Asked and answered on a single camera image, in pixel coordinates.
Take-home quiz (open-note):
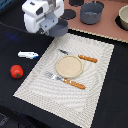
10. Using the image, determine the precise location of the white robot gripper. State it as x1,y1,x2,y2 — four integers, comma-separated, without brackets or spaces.
22,0,64,33

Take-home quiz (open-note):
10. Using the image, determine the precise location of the white toy fish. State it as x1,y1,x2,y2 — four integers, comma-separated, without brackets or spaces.
18,51,39,59

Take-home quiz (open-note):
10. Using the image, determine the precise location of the red toy sausage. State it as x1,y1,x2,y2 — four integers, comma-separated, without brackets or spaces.
10,65,24,79

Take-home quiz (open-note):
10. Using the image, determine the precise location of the grey frying pan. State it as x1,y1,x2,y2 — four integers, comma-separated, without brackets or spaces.
46,19,68,37

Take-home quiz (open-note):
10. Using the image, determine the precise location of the black stove burner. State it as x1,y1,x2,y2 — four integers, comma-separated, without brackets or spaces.
61,9,76,20

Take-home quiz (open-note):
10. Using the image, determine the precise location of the pink stove board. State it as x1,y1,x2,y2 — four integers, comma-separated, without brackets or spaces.
64,0,128,43

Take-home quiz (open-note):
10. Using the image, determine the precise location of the grey cooking pot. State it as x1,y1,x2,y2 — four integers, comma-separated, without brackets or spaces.
80,1,103,25

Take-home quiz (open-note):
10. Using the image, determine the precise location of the round beige plate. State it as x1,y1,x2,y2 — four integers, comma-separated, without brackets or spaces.
56,55,83,78

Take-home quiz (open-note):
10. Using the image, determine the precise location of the beige bowl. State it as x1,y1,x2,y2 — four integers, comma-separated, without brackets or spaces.
119,5,128,30

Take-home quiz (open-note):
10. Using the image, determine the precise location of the woven beige placemat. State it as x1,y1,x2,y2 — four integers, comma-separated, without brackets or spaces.
14,33,114,128

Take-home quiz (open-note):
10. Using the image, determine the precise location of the wooden handled knife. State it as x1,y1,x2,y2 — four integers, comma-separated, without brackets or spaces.
58,49,98,63

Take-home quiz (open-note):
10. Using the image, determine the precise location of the wooden handled fork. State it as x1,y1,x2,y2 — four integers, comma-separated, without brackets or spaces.
45,72,86,89

